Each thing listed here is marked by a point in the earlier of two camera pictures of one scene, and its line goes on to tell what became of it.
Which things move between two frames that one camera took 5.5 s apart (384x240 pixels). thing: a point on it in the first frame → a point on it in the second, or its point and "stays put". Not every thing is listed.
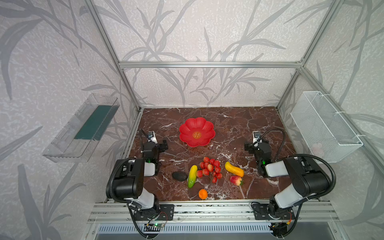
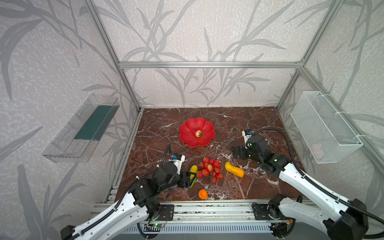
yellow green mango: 192,175 stays put
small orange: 203,194 stays put
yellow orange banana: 233,170 stays put
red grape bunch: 210,167 stays put
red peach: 235,180 → 197,133
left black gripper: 151,145 → 183,178
